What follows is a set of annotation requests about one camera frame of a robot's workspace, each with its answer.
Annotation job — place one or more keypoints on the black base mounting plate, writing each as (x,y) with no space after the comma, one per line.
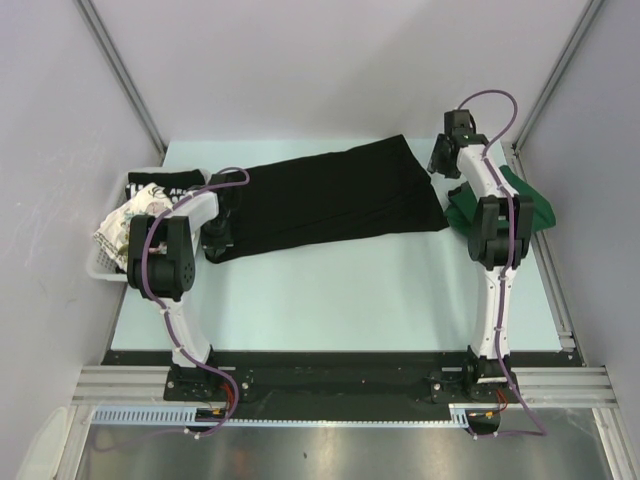
(343,387)

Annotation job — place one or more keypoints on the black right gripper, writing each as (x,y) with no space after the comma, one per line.
(435,163)

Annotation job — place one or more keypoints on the plain black t-shirt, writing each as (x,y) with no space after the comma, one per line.
(370,190)

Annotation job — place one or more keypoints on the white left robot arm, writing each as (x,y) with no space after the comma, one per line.
(161,266)

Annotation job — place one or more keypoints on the black printed t-shirt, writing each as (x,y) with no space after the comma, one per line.
(173,184)

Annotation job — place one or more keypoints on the white floral t-shirt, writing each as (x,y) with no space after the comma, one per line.
(113,234)

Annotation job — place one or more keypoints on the aluminium frame rail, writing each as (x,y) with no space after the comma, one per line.
(120,385)

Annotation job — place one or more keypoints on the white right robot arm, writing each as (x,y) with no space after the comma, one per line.
(499,240)

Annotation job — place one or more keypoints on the white slotted cable duct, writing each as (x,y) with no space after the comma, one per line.
(158,416)

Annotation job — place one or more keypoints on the white plastic basket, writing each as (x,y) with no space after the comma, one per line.
(99,266)

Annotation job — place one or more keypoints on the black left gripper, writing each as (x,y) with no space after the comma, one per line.
(215,246)

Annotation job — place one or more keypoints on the green folded t-shirt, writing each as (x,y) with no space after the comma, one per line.
(462,205)

